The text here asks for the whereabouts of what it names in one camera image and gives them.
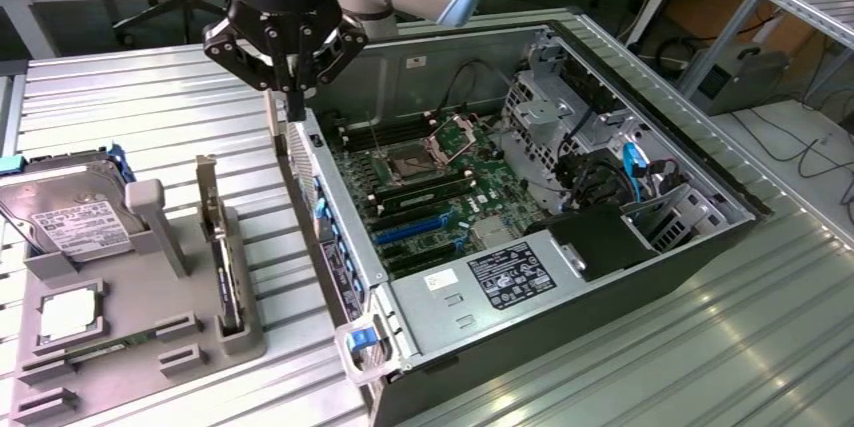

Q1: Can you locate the blue wire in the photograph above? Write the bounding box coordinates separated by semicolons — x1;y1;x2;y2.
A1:
620;141;654;206

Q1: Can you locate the hard disk with blue carrier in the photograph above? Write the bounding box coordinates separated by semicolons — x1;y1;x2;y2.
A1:
0;143;153;264

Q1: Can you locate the grey power supply unit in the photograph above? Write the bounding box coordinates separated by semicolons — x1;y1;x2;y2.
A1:
389;234;590;357

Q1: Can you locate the CPU socket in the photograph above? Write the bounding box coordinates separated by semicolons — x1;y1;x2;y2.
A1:
377;139;446;183

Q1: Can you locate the black RAM slot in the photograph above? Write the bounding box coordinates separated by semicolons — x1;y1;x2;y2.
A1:
337;114;433;141
366;172;469;198
341;124;439;152

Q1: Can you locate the green motherboard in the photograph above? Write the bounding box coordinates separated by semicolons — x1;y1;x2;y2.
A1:
326;109;556;282

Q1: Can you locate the black wire bundle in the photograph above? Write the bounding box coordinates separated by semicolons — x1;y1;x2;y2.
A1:
557;151;636;211

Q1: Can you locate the black graphics card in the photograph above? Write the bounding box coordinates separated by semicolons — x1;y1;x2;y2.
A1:
195;153;250;337

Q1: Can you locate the black plastic shroud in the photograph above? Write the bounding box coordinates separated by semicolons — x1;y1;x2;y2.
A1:
524;206;660;283

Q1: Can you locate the metal socket cover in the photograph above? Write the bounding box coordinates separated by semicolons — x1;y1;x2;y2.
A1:
430;114;486;163

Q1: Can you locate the green RAM stick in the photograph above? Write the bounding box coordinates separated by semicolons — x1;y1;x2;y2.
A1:
66;331;159;363

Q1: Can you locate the office chair base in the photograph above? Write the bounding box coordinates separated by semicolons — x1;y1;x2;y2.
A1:
110;0;233;46

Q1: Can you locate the blue case latch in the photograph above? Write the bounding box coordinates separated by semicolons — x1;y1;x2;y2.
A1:
346;327;377;351

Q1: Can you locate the thin locking lever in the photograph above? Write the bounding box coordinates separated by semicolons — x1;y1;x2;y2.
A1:
369;109;387;156

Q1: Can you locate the open black PC case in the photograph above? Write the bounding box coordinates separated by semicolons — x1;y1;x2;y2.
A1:
265;19;776;427

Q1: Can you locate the metal drive cage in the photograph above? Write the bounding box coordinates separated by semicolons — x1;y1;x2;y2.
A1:
500;29;646;208

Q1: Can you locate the labelled RAM stick in slot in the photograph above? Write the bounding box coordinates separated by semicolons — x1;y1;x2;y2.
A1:
381;185;470;212

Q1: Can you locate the grey equipment box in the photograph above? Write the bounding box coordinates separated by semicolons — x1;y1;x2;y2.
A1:
680;46;793;116

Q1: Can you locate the silver chipset heatsink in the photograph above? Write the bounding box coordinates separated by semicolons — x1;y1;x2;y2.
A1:
470;219;520;251

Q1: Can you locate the black expansion slot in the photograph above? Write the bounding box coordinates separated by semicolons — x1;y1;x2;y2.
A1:
389;251;462;276
383;241;443;261

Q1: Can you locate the metal disk bay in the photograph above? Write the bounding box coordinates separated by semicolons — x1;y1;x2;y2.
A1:
620;181;760;254

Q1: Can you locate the aluminium profile frame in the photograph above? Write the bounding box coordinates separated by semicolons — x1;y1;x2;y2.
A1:
677;0;854;113

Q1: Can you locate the silver CPU chip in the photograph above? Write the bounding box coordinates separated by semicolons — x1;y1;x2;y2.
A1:
38;291;102;338

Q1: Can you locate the grey parts rack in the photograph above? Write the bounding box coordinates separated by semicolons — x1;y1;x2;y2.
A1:
11;179;270;426

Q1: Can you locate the black looping wire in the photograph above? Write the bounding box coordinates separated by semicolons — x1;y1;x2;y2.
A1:
439;58;517;113

